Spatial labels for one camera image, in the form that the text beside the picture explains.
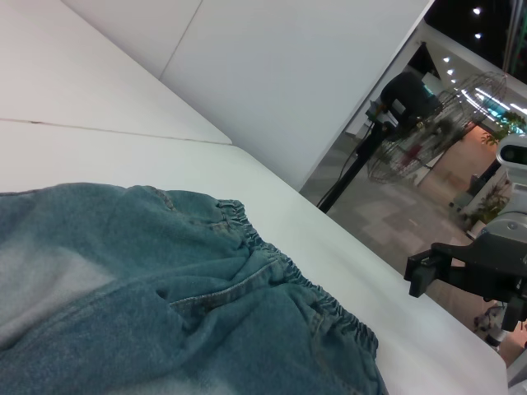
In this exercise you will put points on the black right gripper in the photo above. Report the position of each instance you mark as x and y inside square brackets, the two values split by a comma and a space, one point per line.
[494, 267]

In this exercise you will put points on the blue denim shorts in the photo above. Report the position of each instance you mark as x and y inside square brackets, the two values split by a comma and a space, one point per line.
[164, 296]

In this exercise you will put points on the potted plant white pot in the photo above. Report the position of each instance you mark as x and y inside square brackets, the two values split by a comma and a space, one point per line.
[492, 203]

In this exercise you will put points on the black fan stand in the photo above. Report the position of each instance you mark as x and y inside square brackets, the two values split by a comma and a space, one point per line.
[350, 173]

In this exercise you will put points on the green leafy plant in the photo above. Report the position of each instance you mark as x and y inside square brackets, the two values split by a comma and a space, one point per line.
[508, 123]

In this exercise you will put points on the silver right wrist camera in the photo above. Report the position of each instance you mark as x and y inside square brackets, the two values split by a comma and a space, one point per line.
[512, 150]

